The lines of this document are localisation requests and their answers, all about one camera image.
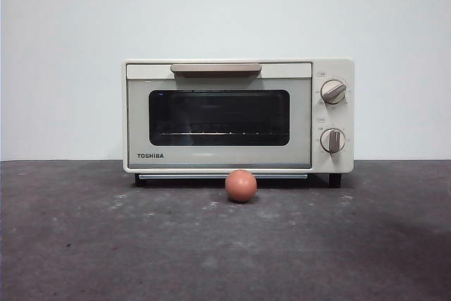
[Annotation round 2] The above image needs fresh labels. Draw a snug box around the glass oven door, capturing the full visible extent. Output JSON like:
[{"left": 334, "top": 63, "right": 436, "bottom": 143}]
[{"left": 125, "top": 63, "right": 314, "bottom": 170}]

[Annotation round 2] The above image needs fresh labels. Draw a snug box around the brown egg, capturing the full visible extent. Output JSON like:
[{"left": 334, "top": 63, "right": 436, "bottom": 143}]
[{"left": 225, "top": 169, "right": 258, "bottom": 204}]

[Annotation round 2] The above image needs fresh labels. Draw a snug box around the beige oven door handle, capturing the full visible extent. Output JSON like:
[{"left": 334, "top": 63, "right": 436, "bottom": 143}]
[{"left": 171, "top": 63, "right": 262, "bottom": 79}]

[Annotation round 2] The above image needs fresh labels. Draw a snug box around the beige round oven knob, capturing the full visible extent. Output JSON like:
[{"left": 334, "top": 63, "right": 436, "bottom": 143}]
[
  {"left": 320, "top": 128, "right": 347, "bottom": 154},
  {"left": 321, "top": 80, "right": 347, "bottom": 105}
]

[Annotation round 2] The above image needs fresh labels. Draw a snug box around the cream toaster oven body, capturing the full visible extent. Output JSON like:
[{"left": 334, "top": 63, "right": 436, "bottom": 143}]
[{"left": 122, "top": 56, "right": 356, "bottom": 189}]

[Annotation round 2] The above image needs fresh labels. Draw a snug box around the metal wire oven rack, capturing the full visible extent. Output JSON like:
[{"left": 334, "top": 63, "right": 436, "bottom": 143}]
[{"left": 156, "top": 130, "right": 283, "bottom": 137}]

